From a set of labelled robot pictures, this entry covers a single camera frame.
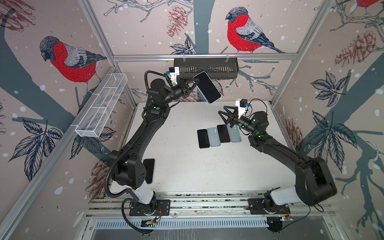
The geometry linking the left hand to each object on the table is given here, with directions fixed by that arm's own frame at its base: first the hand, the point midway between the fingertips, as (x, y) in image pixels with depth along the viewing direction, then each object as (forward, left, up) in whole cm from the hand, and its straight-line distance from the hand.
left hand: (199, 80), depth 63 cm
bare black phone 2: (+2, -17, -45) cm, 48 cm away
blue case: (+2, -25, -45) cm, 51 cm away
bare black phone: (-1, -3, -46) cm, 46 cm away
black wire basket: (+42, -14, -21) cm, 49 cm away
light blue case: (+2, -11, -49) cm, 50 cm away
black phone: (-17, +31, -51) cm, 62 cm away
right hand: (-2, -11, -18) cm, 22 cm away
